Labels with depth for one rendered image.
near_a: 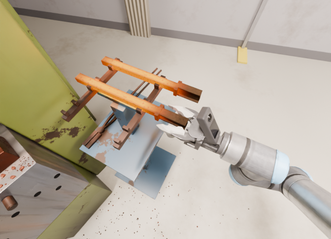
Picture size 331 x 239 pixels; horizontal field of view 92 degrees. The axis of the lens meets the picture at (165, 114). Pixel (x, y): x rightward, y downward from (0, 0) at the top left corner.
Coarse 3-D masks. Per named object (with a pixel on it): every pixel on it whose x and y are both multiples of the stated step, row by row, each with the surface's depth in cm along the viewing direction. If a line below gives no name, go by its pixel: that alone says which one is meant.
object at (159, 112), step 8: (80, 80) 58; (88, 80) 58; (96, 80) 58; (96, 88) 57; (104, 88) 56; (112, 88) 56; (112, 96) 56; (120, 96) 54; (128, 96) 54; (136, 104) 52; (144, 104) 52; (152, 104) 52; (152, 112) 51; (160, 112) 50; (168, 112) 50; (168, 120) 52; (176, 120) 49; (184, 120) 49; (184, 128) 50
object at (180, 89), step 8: (104, 64) 65; (112, 64) 62; (120, 64) 62; (128, 72) 61; (136, 72) 60; (144, 72) 60; (144, 80) 61; (152, 80) 58; (160, 80) 58; (168, 80) 58; (168, 88) 57; (176, 88) 55; (184, 88) 55; (192, 88) 55; (184, 96) 58; (192, 96) 56
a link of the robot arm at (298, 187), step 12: (288, 180) 48; (300, 180) 46; (312, 180) 50; (288, 192) 46; (300, 192) 43; (312, 192) 40; (324, 192) 39; (300, 204) 42; (312, 204) 38; (324, 204) 36; (312, 216) 38; (324, 216) 35; (324, 228) 34
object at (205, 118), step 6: (204, 108) 42; (210, 108) 42; (198, 114) 42; (204, 114) 41; (210, 114) 42; (198, 120) 42; (204, 120) 40; (210, 120) 42; (204, 126) 42; (210, 126) 43; (216, 126) 46; (204, 132) 44; (210, 132) 43; (216, 132) 46; (210, 138) 46; (216, 138) 46
